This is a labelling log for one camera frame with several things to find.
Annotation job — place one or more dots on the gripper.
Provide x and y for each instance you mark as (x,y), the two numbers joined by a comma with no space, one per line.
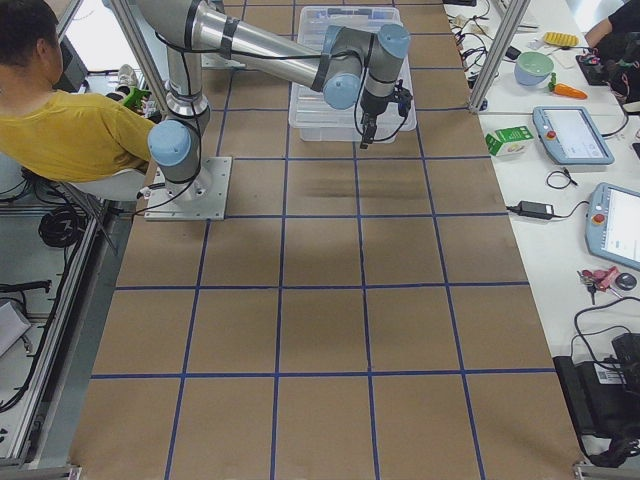
(371,105)

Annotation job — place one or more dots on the key bunch with pink tag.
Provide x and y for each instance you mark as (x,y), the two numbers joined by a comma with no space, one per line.
(599,280)

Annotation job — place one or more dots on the green bowl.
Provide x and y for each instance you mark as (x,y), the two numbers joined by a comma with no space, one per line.
(532,68)

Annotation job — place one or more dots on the toy carrot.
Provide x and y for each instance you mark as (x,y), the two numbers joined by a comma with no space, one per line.
(564,90)

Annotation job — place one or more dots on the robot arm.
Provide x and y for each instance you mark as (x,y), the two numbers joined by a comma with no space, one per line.
(190,29)

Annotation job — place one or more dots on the clear plastic box lid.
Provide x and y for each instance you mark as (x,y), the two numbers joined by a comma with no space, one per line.
(318,25)

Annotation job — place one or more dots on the clear plastic storage box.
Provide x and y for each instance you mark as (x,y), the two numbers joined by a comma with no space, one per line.
(345,133)

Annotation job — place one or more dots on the yellow corn toy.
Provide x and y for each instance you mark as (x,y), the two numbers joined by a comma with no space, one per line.
(562,40)

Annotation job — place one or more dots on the black power adapter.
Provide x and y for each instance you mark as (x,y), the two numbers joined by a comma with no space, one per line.
(535,210)

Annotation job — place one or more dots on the teach pendant tablet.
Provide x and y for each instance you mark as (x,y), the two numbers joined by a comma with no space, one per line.
(612,224)
(570,137)

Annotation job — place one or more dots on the aluminium frame post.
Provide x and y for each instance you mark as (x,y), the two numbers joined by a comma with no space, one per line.
(504,35)

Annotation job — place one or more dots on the green milk carton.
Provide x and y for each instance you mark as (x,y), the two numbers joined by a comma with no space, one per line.
(508,141)

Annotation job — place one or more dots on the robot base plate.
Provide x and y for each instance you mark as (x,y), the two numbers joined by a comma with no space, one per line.
(204,199)

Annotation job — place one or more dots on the person in yellow shirt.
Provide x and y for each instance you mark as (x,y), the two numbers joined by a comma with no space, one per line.
(55,134)

